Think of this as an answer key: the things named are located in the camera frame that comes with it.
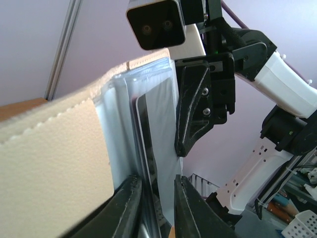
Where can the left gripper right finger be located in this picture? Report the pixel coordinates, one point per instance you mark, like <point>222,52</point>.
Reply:
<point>193,218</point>

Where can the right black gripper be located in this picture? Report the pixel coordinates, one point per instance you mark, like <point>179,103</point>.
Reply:
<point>206,97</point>

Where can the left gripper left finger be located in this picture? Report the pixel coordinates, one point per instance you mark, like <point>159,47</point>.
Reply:
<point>119,217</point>

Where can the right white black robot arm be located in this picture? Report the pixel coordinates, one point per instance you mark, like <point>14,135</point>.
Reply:
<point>289,130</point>

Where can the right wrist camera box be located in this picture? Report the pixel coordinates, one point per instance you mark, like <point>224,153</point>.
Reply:
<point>156,24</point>

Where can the left aluminium corner post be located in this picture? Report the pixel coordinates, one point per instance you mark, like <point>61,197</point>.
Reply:
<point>62,48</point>

